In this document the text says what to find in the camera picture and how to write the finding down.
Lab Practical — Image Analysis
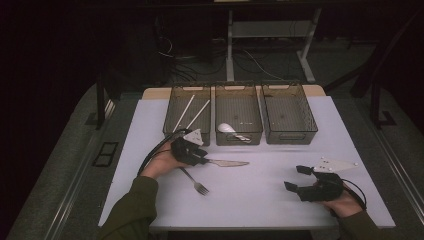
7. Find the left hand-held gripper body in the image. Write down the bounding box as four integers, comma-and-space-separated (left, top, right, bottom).
171, 128, 204, 167

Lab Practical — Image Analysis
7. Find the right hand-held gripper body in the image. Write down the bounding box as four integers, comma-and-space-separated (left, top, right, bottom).
296, 157, 358, 203

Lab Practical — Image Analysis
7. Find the metal table knife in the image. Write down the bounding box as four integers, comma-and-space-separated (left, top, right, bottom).
205, 158, 251, 168

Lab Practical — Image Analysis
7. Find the translucent brown plastic bin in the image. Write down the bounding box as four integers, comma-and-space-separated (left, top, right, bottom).
260, 82, 319, 146
214, 83, 264, 147
162, 84, 212, 147

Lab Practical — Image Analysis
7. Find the white ceramic spoon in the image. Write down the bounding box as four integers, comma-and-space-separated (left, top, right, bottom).
217, 122, 253, 144

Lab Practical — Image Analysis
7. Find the person's right hand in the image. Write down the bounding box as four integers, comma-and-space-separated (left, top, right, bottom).
319, 190, 364, 219

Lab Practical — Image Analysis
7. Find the person's left hand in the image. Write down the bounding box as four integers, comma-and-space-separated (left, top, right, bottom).
139, 141, 190, 181

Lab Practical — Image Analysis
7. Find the metal fork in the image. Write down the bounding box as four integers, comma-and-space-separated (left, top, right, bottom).
179, 166, 210, 196

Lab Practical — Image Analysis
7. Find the black metal stand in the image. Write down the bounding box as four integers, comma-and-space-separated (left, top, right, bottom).
368, 79, 398, 130
94, 71, 116, 131

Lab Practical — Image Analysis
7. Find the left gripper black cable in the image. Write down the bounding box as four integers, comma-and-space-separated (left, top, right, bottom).
137, 130, 184, 177

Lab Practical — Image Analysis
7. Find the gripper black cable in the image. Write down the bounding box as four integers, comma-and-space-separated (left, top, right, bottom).
342, 178, 368, 212
137, 130, 184, 177

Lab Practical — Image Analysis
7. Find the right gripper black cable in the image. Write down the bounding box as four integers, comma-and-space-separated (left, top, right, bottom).
342, 178, 368, 212

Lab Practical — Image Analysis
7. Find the silver floor rail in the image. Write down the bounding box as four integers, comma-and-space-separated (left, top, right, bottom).
372, 126, 424, 213
44, 99, 116, 240

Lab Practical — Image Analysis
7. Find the tangle of floor cables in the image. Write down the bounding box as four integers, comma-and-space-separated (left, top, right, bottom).
154, 33, 231, 84

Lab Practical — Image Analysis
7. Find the white floor cable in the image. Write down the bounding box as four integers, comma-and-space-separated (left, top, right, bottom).
243, 49, 284, 81

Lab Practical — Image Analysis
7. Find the white metal desk frame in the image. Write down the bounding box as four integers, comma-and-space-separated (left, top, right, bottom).
225, 8, 323, 84

